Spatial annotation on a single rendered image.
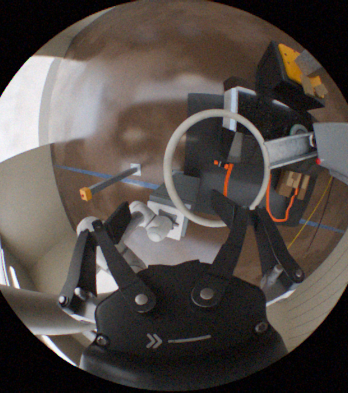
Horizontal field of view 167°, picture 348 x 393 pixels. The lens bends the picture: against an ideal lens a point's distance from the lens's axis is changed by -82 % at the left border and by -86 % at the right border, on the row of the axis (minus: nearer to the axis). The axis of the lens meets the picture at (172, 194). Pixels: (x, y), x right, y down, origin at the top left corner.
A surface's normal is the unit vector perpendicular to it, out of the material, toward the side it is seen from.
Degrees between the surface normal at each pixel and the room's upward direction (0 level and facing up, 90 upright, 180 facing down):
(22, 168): 90
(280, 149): 2
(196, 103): 0
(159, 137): 0
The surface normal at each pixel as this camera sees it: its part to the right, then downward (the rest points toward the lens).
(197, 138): -0.31, 0.40
